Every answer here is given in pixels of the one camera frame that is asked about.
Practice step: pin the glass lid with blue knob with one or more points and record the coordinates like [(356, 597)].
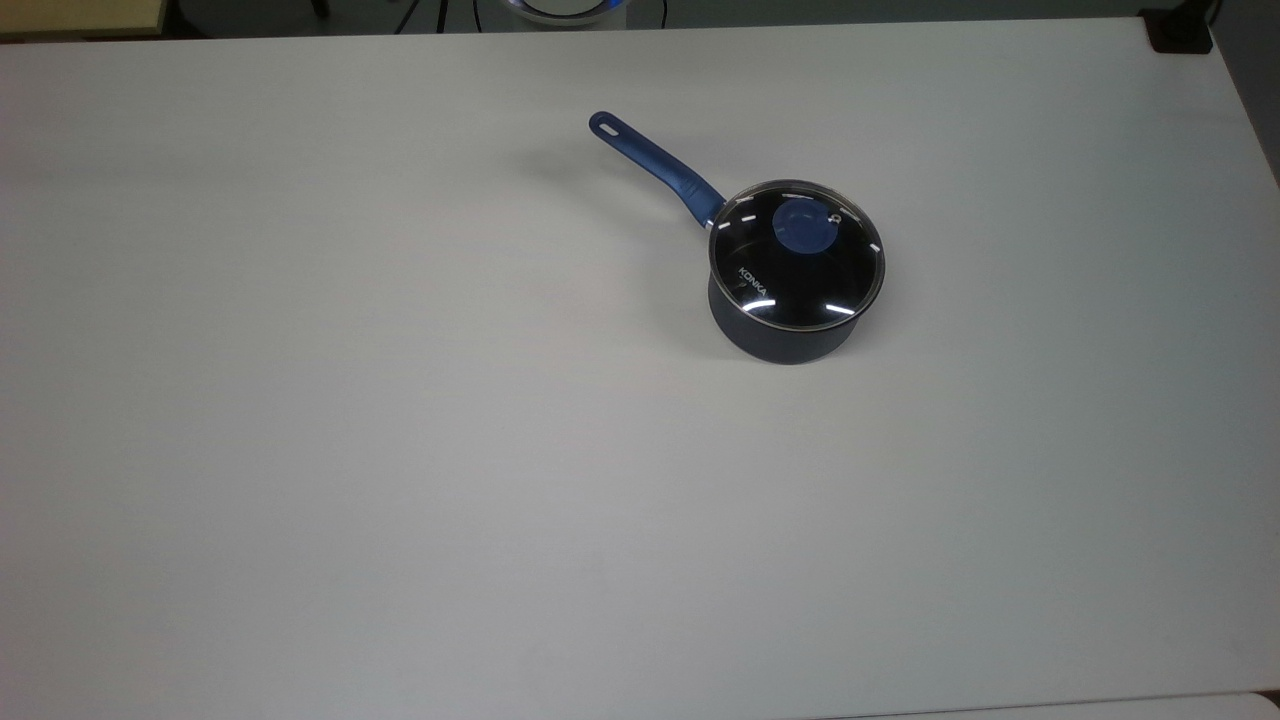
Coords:
[(800, 232)]

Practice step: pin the light wooden board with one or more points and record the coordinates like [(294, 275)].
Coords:
[(80, 15)]

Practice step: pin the black clamp block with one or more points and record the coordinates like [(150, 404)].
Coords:
[(1180, 32)]

